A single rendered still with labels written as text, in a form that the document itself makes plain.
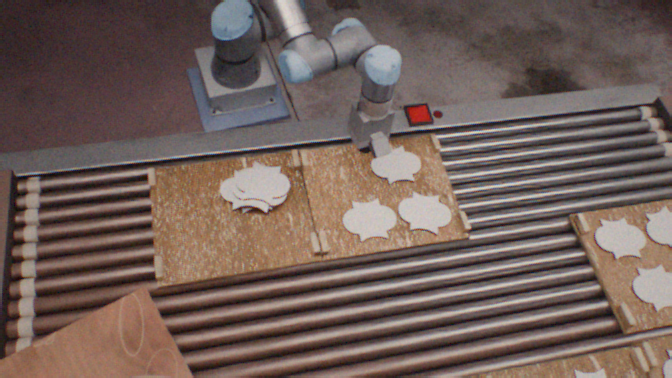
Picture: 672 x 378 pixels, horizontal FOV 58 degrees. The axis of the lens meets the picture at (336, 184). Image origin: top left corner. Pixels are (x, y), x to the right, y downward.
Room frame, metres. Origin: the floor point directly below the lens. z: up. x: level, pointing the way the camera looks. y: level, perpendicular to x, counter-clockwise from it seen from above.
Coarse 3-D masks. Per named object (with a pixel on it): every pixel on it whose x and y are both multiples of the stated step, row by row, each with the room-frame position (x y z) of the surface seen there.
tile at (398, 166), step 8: (392, 152) 1.06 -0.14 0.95; (400, 152) 1.06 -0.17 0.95; (408, 152) 1.07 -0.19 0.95; (376, 160) 1.02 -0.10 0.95; (384, 160) 1.02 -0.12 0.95; (392, 160) 1.03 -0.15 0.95; (400, 160) 1.03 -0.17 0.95; (408, 160) 1.04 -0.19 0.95; (416, 160) 1.04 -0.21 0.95; (376, 168) 0.99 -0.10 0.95; (384, 168) 1.00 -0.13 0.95; (392, 168) 1.00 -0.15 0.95; (400, 168) 1.00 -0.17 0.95; (408, 168) 1.01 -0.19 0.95; (416, 168) 1.01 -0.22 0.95; (376, 176) 0.97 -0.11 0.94; (384, 176) 0.97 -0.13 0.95; (392, 176) 0.97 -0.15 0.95; (400, 176) 0.98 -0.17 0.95; (408, 176) 0.98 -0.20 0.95
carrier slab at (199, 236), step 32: (224, 160) 0.93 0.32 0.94; (256, 160) 0.95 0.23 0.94; (288, 160) 0.97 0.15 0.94; (160, 192) 0.80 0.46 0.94; (192, 192) 0.82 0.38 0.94; (288, 192) 0.87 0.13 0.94; (160, 224) 0.70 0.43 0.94; (192, 224) 0.72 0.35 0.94; (224, 224) 0.74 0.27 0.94; (256, 224) 0.75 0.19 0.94; (288, 224) 0.77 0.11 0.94; (192, 256) 0.63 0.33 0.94; (224, 256) 0.65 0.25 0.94; (256, 256) 0.66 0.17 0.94; (288, 256) 0.68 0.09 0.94
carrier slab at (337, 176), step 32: (320, 160) 0.99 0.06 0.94; (352, 160) 1.01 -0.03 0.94; (320, 192) 0.89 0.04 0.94; (352, 192) 0.90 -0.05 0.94; (384, 192) 0.92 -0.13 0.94; (416, 192) 0.94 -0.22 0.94; (448, 192) 0.96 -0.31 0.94; (320, 224) 0.79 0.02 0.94; (320, 256) 0.70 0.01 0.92; (352, 256) 0.71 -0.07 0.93
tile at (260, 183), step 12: (252, 168) 0.89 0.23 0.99; (264, 168) 0.90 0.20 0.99; (276, 168) 0.90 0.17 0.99; (240, 180) 0.85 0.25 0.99; (252, 180) 0.85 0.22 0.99; (264, 180) 0.86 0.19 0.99; (276, 180) 0.87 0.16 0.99; (288, 180) 0.87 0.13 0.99; (252, 192) 0.82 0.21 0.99; (264, 192) 0.82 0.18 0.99; (276, 192) 0.83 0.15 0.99
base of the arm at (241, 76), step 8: (216, 56) 1.21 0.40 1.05; (256, 56) 1.26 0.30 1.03; (216, 64) 1.20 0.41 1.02; (224, 64) 1.19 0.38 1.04; (232, 64) 1.19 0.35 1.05; (240, 64) 1.20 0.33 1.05; (248, 64) 1.21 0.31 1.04; (256, 64) 1.24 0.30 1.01; (216, 72) 1.19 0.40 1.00; (224, 72) 1.19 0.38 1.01; (232, 72) 1.19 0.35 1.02; (240, 72) 1.19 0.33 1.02; (248, 72) 1.20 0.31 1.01; (256, 72) 1.24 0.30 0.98; (216, 80) 1.19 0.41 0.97; (224, 80) 1.18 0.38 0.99; (232, 80) 1.18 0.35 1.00; (240, 80) 1.18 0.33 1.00; (248, 80) 1.19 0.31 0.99; (256, 80) 1.22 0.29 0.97; (232, 88) 1.17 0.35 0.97; (240, 88) 1.18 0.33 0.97
